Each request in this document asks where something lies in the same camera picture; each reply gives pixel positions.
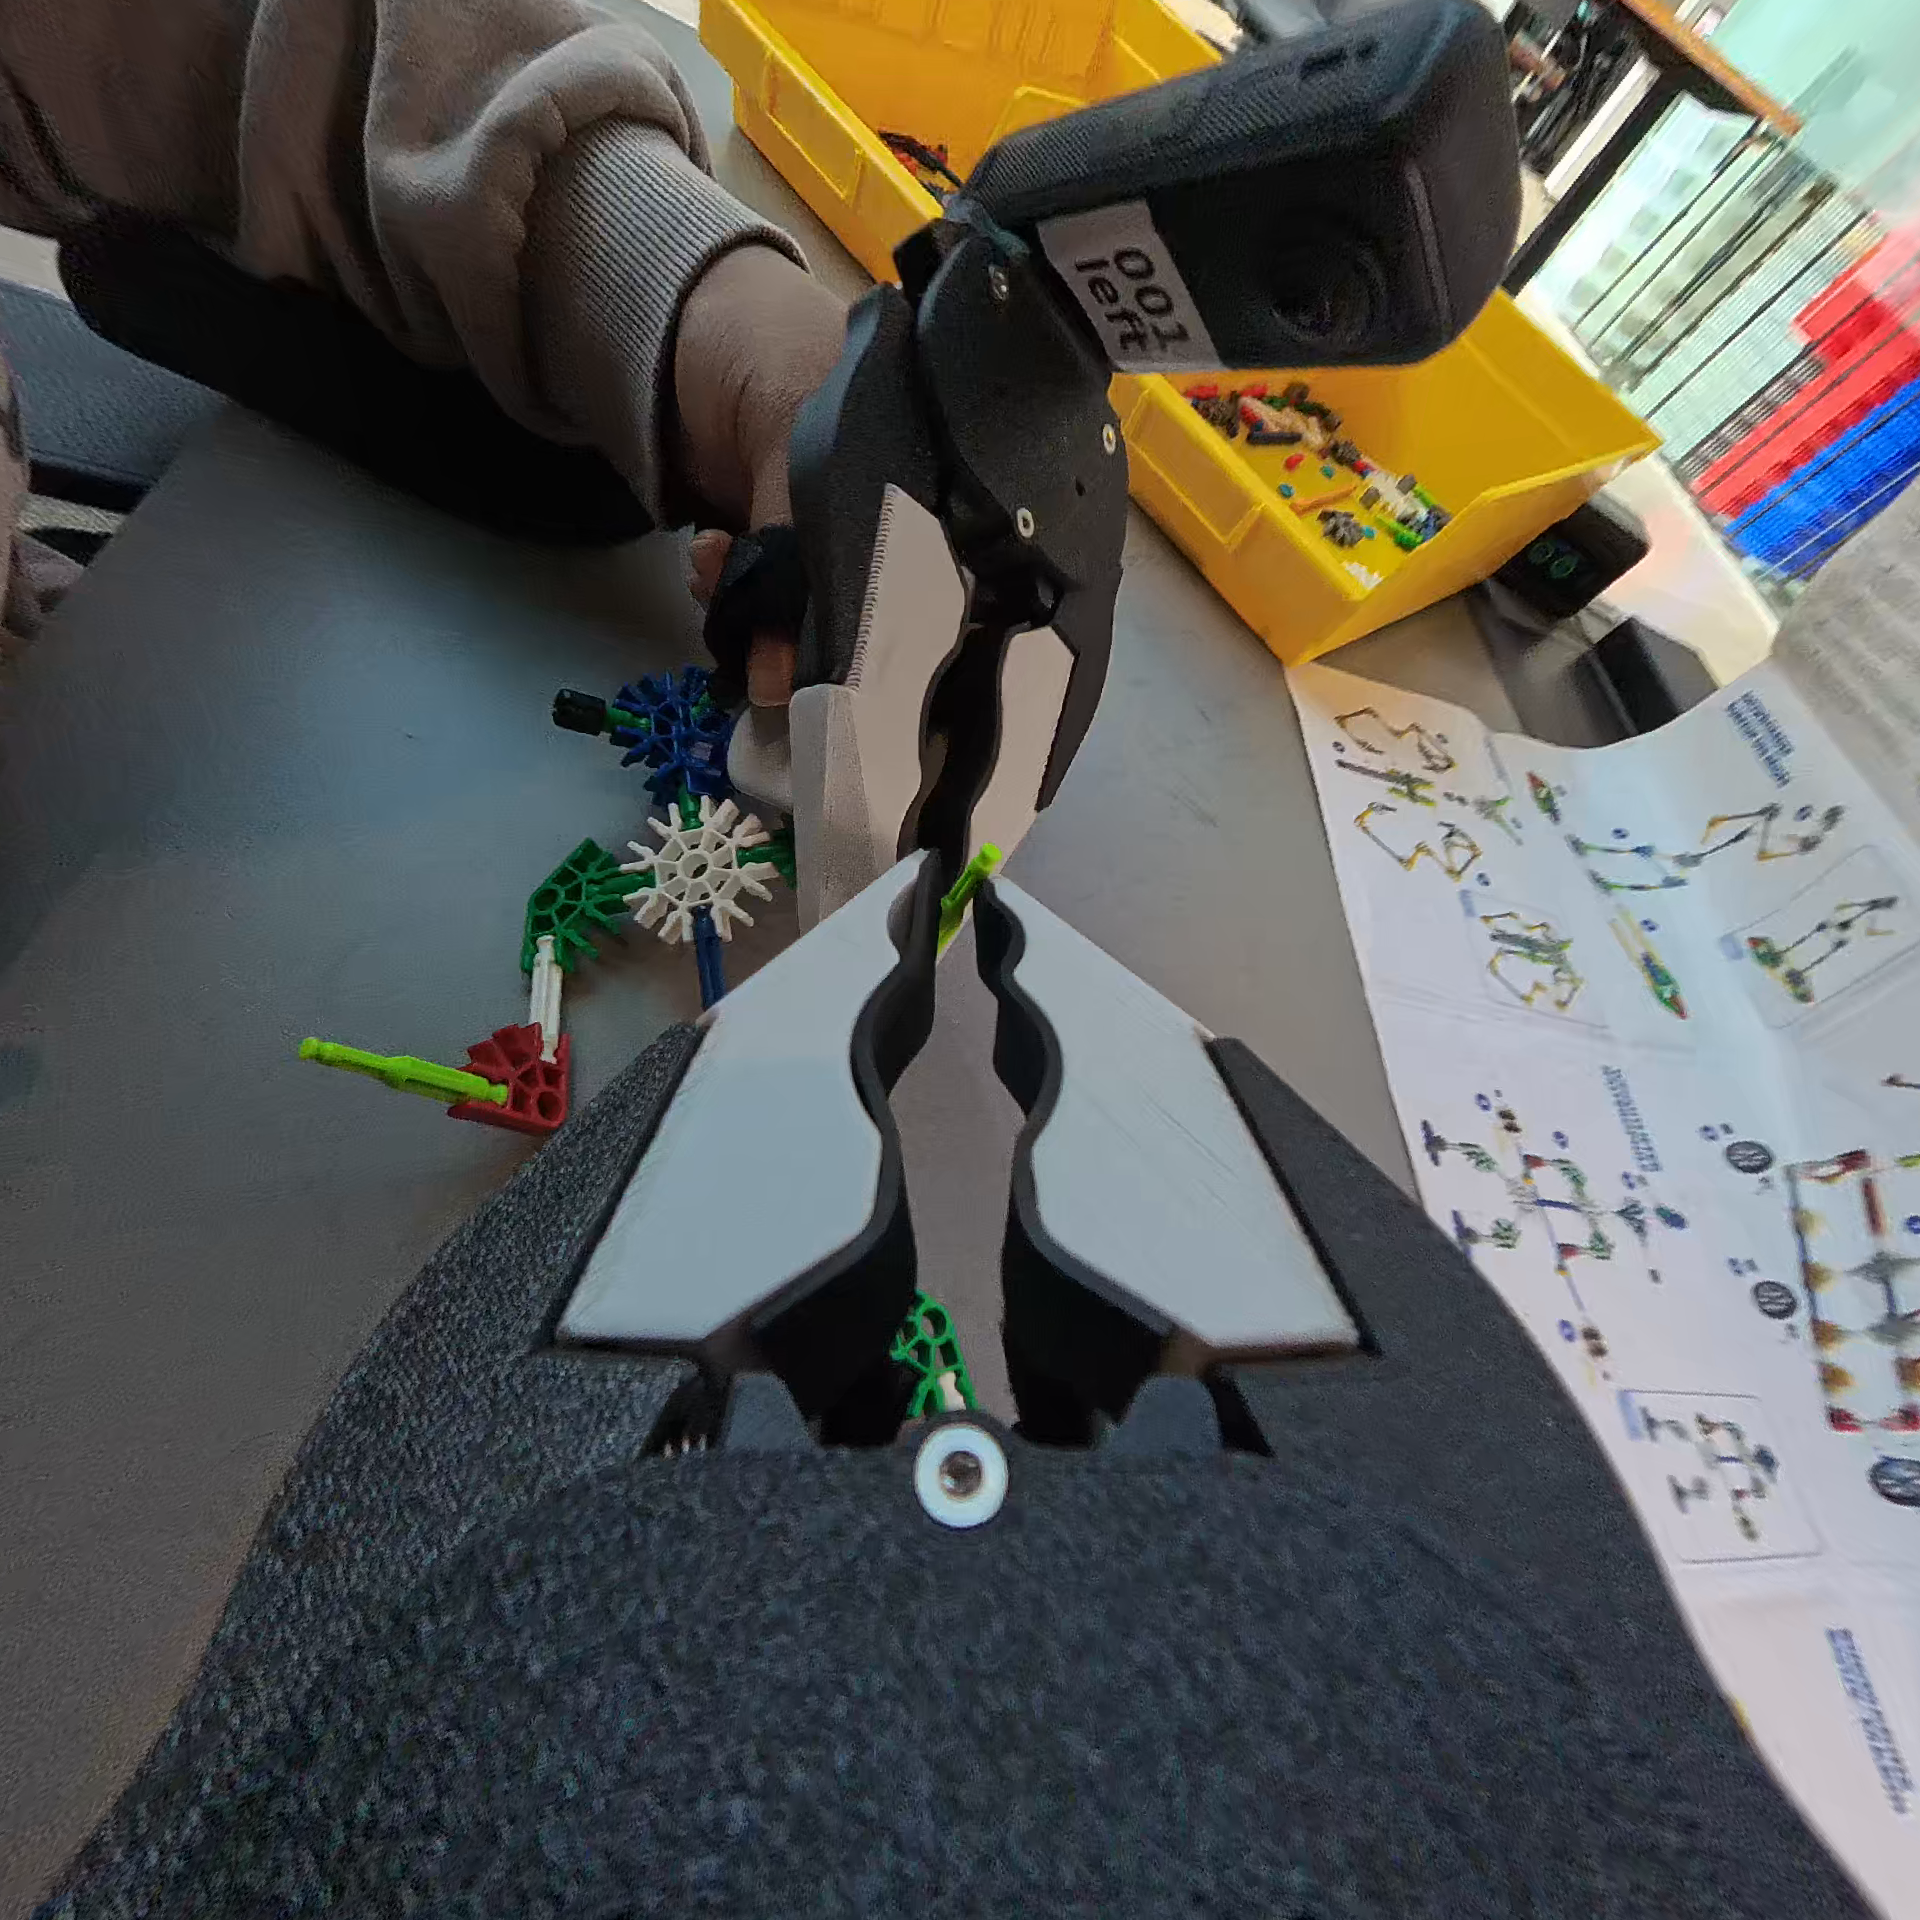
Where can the black box with green light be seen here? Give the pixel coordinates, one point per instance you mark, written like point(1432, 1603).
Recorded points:
point(1575, 555)

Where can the red plastic bin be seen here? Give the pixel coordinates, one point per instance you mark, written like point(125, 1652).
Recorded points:
point(1831, 362)

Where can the blue plastic bin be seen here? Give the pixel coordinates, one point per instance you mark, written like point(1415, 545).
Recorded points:
point(1846, 509)

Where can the colourful rod connector toy model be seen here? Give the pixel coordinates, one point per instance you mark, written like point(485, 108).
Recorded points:
point(701, 870)

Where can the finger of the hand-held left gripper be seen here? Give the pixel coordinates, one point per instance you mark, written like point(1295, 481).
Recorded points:
point(1052, 706)
point(855, 720)

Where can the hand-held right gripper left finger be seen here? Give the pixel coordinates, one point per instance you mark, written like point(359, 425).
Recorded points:
point(738, 1201)

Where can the person's left hand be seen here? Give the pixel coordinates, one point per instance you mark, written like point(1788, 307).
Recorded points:
point(751, 374)

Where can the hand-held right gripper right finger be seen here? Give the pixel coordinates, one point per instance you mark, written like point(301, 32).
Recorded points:
point(1188, 1201)

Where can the yellow plastic bin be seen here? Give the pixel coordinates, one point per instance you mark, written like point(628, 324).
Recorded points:
point(827, 91)
point(1501, 450)

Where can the black flat box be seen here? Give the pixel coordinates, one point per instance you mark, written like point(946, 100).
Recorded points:
point(1680, 661)

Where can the white building instruction sheet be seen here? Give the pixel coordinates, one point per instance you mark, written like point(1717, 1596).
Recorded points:
point(1621, 989)

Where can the person's left forearm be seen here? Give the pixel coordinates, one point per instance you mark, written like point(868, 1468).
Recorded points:
point(392, 150)

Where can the pile of small building parts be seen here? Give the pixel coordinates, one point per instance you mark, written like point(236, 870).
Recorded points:
point(1322, 466)

